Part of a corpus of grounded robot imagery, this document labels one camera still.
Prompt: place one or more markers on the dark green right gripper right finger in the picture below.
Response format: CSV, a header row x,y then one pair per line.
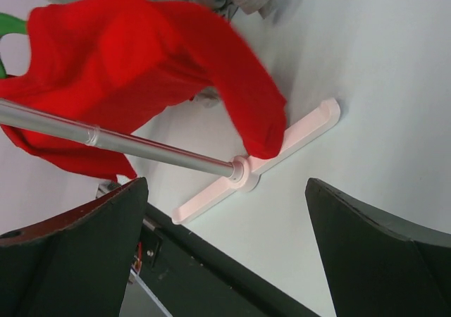
x,y
376,263

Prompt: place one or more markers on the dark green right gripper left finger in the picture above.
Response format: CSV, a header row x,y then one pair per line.
x,y
76,263

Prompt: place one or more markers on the red t shirt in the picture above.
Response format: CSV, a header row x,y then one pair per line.
x,y
119,63

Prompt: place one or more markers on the green plastic hanger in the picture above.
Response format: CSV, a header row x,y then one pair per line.
x,y
10,24

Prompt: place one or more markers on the white clothes rack with poles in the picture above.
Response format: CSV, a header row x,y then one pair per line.
x,y
240,174

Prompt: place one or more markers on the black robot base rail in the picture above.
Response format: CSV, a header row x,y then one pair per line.
x,y
190,277

